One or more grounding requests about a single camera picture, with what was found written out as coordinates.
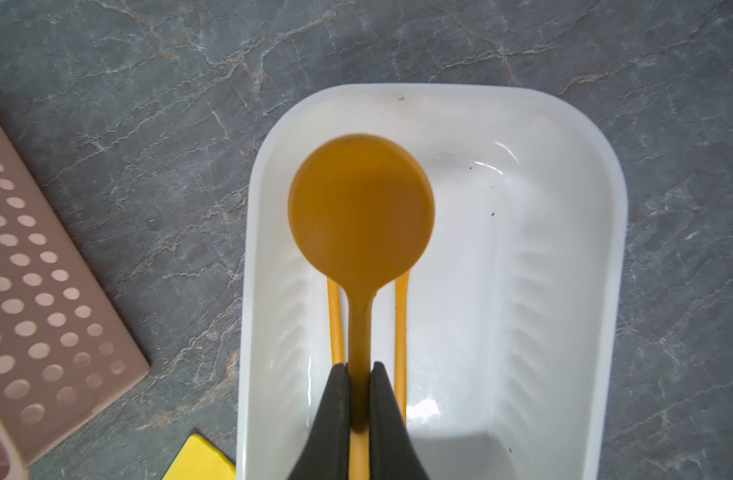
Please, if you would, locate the white plastic tray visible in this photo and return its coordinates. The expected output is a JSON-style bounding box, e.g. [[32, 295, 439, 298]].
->
[[236, 84, 628, 479]]

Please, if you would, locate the yellow paper napkin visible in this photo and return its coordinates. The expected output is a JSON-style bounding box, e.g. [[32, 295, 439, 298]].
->
[[164, 434, 236, 480]]

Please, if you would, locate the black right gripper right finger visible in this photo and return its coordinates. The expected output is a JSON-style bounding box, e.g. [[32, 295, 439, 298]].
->
[[369, 362, 430, 480]]

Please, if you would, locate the yellow plastic fork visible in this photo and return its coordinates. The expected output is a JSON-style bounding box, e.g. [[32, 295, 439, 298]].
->
[[326, 278, 346, 365]]

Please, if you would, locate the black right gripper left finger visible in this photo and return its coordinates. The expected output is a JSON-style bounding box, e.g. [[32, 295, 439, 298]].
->
[[288, 363, 350, 480]]

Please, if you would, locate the pink perforated basket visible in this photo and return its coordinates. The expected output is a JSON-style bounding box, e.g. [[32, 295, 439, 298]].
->
[[0, 125, 150, 479]]

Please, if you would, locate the yellow plastic knife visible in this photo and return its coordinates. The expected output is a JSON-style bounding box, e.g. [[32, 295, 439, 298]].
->
[[394, 271, 410, 422]]

